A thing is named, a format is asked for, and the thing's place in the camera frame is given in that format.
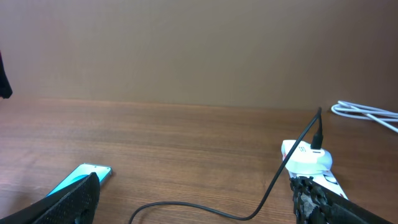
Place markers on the white power strip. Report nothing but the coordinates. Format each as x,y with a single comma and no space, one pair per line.
325,179

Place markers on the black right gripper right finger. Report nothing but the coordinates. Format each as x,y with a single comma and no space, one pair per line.
315,204

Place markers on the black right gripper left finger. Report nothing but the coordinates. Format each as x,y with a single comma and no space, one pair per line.
75,203

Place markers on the white USB charger plug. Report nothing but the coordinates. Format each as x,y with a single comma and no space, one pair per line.
305,160

